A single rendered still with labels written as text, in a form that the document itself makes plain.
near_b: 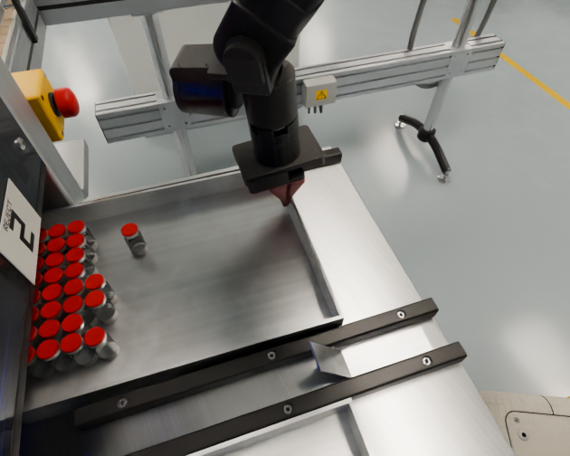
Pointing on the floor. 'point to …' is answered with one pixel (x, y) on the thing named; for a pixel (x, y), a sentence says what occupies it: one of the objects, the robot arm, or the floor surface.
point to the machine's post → (62, 195)
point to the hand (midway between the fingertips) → (283, 199)
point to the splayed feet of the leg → (428, 143)
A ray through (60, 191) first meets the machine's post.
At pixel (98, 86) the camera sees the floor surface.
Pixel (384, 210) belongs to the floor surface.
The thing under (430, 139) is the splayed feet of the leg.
